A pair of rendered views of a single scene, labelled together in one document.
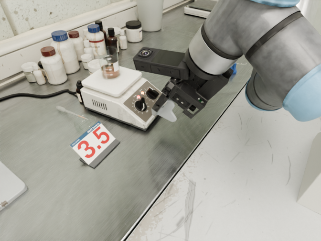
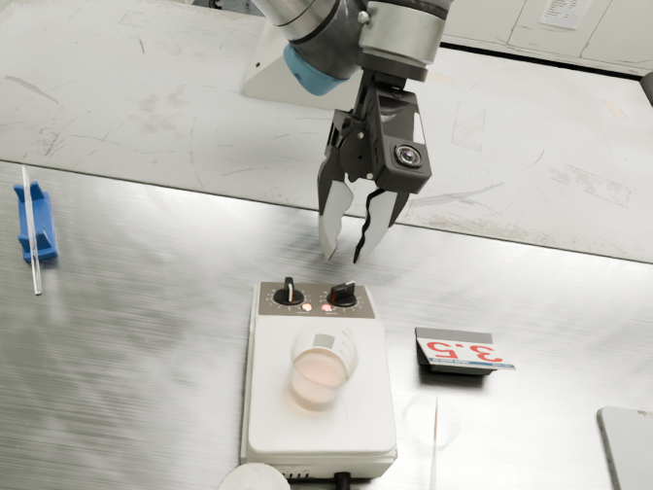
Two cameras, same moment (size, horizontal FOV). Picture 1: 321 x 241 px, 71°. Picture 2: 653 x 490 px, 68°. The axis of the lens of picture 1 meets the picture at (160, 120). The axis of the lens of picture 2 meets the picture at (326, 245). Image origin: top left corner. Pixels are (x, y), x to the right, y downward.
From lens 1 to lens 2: 0.69 m
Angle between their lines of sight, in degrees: 76
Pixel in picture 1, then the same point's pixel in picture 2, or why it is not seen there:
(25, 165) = (583, 462)
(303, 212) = not seen: hidden behind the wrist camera
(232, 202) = not seen: hidden behind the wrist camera
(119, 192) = (491, 277)
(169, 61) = (411, 115)
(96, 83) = (372, 398)
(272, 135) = (258, 133)
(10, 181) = (621, 439)
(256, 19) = not seen: outside the picture
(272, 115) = (206, 133)
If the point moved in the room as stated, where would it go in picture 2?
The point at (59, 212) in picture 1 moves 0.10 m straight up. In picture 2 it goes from (571, 332) to (622, 286)
